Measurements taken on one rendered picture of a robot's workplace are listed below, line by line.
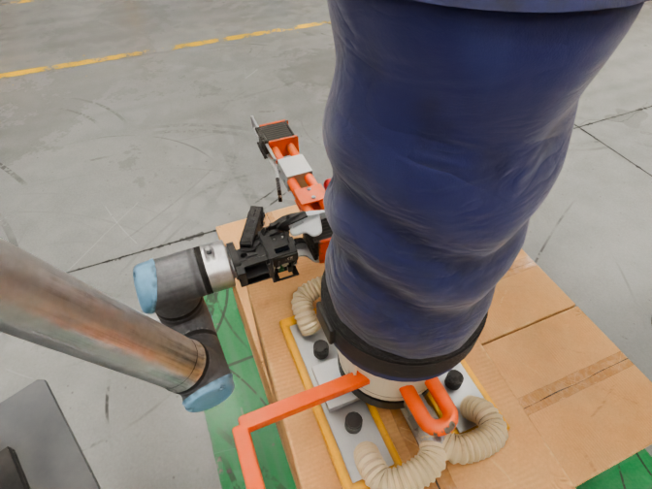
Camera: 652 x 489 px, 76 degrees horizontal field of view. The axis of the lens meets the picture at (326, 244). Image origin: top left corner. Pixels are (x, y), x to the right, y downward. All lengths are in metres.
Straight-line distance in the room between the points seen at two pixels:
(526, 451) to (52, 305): 0.71
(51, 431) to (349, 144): 0.95
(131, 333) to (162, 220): 1.96
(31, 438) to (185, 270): 0.55
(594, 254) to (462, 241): 2.27
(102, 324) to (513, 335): 1.15
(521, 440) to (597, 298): 1.66
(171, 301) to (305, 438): 0.32
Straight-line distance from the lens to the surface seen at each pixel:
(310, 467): 0.75
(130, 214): 2.67
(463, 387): 0.80
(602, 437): 1.38
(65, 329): 0.57
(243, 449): 0.62
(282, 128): 1.08
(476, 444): 0.70
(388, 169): 0.32
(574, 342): 1.50
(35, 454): 1.13
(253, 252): 0.79
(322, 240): 0.78
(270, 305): 0.88
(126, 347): 0.63
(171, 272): 0.76
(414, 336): 0.48
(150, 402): 1.93
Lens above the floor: 1.68
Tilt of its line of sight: 48 degrees down
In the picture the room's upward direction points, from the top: straight up
